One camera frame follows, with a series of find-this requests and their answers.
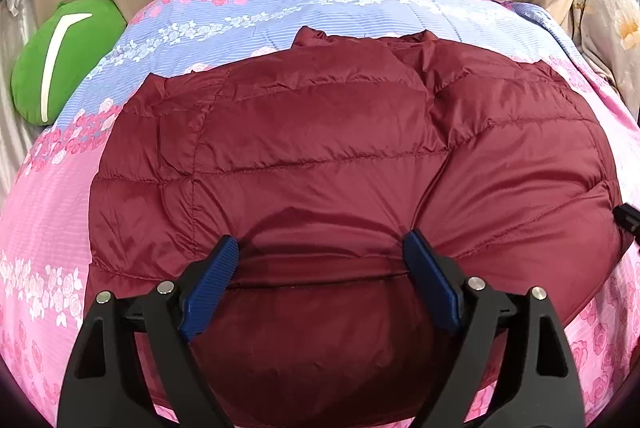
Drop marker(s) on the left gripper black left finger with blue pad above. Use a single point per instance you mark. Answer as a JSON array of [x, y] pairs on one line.
[[131, 364]]

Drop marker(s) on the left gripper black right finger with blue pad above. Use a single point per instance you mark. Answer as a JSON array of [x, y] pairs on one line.
[[537, 384]]

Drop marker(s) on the maroon quilted puffer jacket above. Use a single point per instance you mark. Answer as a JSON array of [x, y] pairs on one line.
[[319, 159]]

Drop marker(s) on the pink blue floral bedspread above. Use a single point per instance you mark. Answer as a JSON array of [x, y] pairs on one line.
[[44, 219]]

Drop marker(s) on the beige floral pillow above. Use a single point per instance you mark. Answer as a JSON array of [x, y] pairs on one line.
[[606, 32]]

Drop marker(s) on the green cushion white stripe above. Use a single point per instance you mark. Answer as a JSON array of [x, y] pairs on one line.
[[60, 55]]

